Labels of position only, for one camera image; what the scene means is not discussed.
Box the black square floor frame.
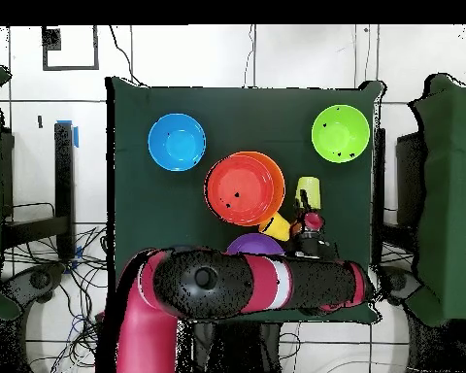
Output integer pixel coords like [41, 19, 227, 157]
[41, 25, 101, 72]

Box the red plastic bowl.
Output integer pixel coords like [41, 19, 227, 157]
[204, 153, 276, 227]

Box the green plastic bowl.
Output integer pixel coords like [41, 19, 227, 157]
[311, 104, 371, 164]

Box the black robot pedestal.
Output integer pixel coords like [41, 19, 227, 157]
[193, 322, 283, 373]

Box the purple plastic bowl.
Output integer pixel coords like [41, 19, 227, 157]
[225, 232, 285, 256]

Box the dark green table cloth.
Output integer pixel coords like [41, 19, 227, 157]
[105, 76, 385, 325]

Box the light blue plastic bowl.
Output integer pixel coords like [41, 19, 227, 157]
[147, 113, 208, 173]

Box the pale yellow ribbed cup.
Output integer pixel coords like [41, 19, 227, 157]
[294, 176, 322, 210]

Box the large orange plastic bowl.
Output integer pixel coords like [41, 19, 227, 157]
[232, 151, 286, 219]

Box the yellow plastic cup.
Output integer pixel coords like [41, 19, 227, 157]
[257, 211, 292, 242]

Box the thin black floor cable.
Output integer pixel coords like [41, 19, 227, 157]
[243, 25, 256, 87]
[108, 25, 146, 87]

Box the black metal stand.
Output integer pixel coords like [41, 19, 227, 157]
[0, 120, 77, 261]

